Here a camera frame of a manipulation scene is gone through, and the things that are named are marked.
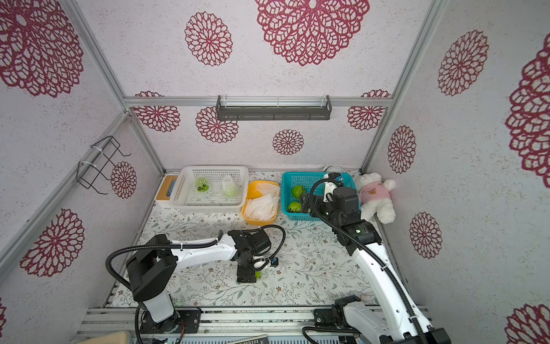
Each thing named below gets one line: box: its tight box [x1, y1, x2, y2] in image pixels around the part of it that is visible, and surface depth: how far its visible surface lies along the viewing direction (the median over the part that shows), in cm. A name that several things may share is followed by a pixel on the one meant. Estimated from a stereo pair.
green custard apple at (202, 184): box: [194, 177, 210, 193], surface depth 108 cm
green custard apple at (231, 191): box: [222, 185, 239, 199], surface depth 105 cm
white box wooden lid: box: [153, 172, 181, 209], surface depth 108 cm
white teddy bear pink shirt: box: [354, 172, 397, 225], surface depth 99 cm
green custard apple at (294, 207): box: [286, 201, 302, 213], surface depth 99 cm
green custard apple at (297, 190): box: [292, 184, 306, 200], surface depth 107 cm
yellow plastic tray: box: [240, 179, 281, 226], surface depth 99 cm
